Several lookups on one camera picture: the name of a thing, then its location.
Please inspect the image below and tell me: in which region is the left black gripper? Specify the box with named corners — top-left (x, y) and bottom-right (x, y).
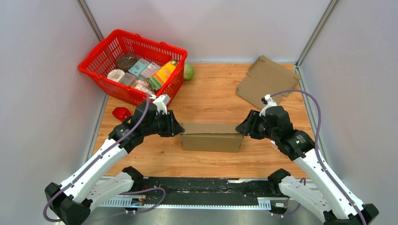
top-left (143, 110), bottom-right (185, 137)

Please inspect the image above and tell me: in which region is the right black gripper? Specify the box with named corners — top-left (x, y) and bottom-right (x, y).
top-left (235, 110), bottom-right (278, 142)

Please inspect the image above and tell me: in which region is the large brown cardboard box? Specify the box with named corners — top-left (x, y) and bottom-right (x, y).
top-left (181, 123), bottom-right (243, 153)

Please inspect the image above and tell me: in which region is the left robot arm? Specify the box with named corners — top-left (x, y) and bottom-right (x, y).
top-left (43, 101), bottom-right (184, 225)

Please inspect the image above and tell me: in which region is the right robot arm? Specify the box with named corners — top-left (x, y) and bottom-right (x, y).
top-left (236, 106), bottom-right (379, 225)

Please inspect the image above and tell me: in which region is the grey small box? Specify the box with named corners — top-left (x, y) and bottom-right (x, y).
top-left (139, 62), bottom-right (161, 81)

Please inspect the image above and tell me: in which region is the grey pink box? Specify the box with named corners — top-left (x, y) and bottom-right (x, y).
top-left (118, 73), bottom-right (137, 87)

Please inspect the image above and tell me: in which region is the teal small box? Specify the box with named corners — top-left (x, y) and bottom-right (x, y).
top-left (128, 59), bottom-right (150, 78)

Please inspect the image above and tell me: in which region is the green carton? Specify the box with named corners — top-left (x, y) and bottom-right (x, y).
top-left (146, 77), bottom-right (162, 91)

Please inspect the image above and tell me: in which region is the red bell pepper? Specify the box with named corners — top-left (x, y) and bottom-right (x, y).
top-left (112, 107), bottom-right (131, 121)

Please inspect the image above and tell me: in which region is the pink white packet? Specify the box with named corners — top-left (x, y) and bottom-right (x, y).
top-left (133, 80), bottom-right (155, 95)

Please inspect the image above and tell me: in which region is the small flat cardboard sheet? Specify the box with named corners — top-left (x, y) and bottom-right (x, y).
top-left (236, 55), bottom-right (301, 109)

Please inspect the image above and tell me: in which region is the yellow orange juice carton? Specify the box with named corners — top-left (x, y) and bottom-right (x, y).
top-left (152, 59), bottom-right (178, 86)

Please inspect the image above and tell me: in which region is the green cabbage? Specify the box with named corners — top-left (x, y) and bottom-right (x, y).
top-left (183, 63), bottom-right (195, 81)

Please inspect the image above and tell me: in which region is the white round roll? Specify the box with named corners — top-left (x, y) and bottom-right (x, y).
top-left (107, 69), bottom-right (125, 82)

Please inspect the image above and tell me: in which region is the red plastic shopping basket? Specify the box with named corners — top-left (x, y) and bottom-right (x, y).
top-left (78, 29), bottom-right (188, 106)

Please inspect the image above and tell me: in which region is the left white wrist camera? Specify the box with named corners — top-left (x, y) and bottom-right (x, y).
top-left (150, 94), bottom-right (171, 114)

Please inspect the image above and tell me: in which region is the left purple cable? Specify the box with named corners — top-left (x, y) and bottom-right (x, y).
top-left (43, 93), bottom-right (167, 223)

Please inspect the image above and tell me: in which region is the aluminium frame post right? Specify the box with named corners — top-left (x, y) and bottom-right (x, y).
top-left (295, 0), bottom-right (340, 69)

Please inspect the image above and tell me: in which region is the aluminium frame post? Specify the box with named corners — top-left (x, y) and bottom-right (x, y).
top-left (295, 0), bottom-right (340, 69)
top-left (76, 0), bottom-right (104, 42)

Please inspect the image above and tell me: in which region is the aluminium frame post left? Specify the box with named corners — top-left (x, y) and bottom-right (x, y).
top-left (76, 0), bottom-right (104, 42)

